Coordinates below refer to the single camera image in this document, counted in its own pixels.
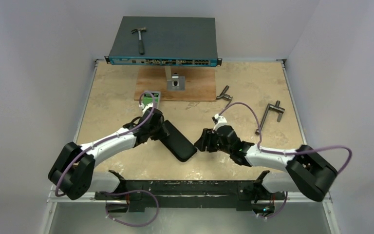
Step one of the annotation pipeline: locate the black zipper tool case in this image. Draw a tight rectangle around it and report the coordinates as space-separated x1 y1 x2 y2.
160 120 197 162

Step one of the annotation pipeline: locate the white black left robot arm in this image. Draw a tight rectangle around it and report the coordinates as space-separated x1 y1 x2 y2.
48 107 168 200

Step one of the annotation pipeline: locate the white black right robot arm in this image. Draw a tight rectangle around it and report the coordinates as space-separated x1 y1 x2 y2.
194 125 338 202

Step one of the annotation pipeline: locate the green grey device box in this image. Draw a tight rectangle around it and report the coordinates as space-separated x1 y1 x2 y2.
142 90 161 109

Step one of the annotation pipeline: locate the brown wooden board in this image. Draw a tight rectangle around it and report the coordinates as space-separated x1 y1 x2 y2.
133 66 216 101

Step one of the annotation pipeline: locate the small grey hammer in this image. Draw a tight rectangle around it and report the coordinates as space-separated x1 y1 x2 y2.
131 27 147 55

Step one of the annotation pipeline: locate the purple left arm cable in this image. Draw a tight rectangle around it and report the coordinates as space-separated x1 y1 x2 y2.
55 91 157 197

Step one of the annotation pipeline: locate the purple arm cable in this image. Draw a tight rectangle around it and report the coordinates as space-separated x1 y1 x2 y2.
217 102 353 219
55 91 157 197

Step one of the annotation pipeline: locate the small metal door handle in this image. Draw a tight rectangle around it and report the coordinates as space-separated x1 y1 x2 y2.
216 85 233 107

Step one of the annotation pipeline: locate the metal bracket stand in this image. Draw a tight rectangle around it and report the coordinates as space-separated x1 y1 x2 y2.
165 66 186 91

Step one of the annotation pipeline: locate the aluminium table frame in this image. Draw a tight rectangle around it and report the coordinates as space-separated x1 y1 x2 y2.
48 62 339 221

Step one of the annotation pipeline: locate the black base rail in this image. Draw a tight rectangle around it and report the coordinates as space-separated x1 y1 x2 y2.
95 180 272 212

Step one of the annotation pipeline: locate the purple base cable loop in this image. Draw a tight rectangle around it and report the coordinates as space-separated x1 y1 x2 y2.
105 189 159 227

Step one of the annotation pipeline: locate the grey network switch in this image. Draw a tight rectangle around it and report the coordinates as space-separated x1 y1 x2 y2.
105 16 223 67

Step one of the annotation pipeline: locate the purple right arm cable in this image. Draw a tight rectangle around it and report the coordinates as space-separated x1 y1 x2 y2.
217 102 353 219

